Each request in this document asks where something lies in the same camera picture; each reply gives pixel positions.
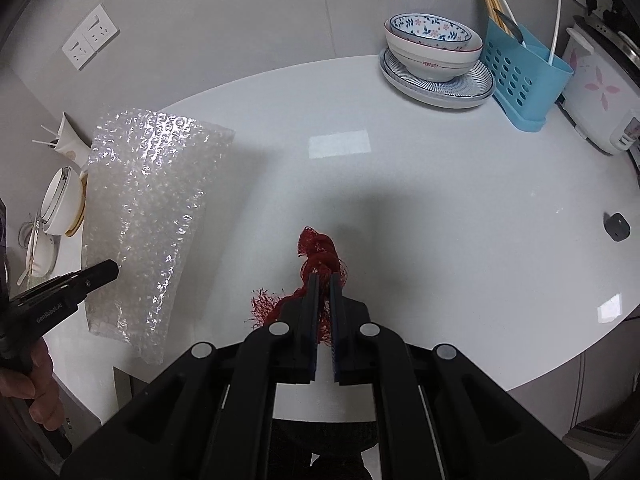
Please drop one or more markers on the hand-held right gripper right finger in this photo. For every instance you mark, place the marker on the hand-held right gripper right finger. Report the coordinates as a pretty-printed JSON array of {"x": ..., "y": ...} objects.
[{"x": 338, "y": 330}]

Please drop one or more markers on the large white bowl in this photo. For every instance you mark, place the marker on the large white bowl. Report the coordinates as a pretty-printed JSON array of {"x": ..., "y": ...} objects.
[{"x": 67, "y": 215}]

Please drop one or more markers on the white rice cooker pink flowers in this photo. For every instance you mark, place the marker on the white rice cooker pink flowers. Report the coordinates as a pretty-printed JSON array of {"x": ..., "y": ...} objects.
[{"x": 600, "y": 95}]

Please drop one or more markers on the metal spoon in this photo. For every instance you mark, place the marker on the metal spoon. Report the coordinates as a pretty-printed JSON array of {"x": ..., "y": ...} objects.
[{"x": 512, "y": 30}]

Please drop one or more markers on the white wall socket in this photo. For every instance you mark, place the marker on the white wall socket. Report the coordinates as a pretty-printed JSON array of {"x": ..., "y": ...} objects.
[
  {"x": 78, "y": 50},
  {"x": 101, "y": 27}
]

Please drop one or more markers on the round wooden coaster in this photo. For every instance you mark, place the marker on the round wooden coaster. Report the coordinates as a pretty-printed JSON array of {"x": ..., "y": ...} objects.
[{"x": 80, "y": 220}]

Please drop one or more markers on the tall white paper holder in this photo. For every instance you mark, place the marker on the tall white paper holder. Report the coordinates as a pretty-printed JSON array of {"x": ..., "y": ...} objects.
[{"x": 70, "y": 146}]

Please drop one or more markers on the blue striped plate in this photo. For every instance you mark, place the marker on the blue striped plate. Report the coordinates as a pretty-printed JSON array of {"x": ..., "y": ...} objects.
[{"x": 440, "y": 92}]

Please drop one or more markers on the small black plastic cap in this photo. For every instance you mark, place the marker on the small black plastic cap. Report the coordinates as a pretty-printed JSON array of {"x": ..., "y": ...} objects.
[{"x": 616, "y": 227}]

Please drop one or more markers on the clear bubble wrap sheet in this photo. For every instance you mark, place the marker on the clear bubble wrap sheet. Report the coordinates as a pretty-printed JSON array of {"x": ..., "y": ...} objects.
[{"x": 150, "y": 200}]

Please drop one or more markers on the red net bag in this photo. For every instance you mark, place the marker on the red net bag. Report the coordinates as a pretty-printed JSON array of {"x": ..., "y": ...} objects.
[{"x": 315, "y": 255}]

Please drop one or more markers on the person's left hand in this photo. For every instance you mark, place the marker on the person's left hand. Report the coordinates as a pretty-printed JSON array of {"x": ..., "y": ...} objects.
[{"x": 35, "y": 387}]

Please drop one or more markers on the stacked patterned bowls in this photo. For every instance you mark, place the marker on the stacked patterned bowls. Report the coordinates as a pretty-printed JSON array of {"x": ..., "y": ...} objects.
[{"x": 435, "y": 62}]

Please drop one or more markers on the white bowl black rim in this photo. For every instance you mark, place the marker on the white bowl black rim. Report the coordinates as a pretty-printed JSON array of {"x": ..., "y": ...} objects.
[{"x": 55, "y": 195}]

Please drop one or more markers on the blue plastic utensil holder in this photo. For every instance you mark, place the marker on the blue plastic utensil holder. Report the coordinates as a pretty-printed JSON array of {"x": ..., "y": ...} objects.
[{"x": 520, "y": 85}]

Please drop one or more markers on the white plastic stick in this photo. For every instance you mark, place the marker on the white plastic stick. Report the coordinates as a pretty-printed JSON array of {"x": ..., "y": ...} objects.
[
  {"x": 51, "y": 133},
  {"x": 45, "y": 142}
]

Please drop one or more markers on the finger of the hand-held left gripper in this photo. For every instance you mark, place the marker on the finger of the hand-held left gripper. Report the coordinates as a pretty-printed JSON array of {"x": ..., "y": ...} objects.
[{"x": 97, "y": 272}]

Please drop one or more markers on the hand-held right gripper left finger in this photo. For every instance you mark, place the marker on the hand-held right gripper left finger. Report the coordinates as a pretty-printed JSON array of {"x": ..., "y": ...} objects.
[{"x": 312, "y": 320}]

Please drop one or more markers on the white bowl with chopsticks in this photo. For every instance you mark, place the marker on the white bowl with chopsticks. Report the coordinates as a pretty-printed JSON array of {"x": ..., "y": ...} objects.
[{"x": 48, "y": 256}]

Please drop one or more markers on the blue floral bowl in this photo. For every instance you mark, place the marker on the blue floral bowl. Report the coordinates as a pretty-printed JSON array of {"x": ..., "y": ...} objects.
[{"x": 430, "y": 30}]

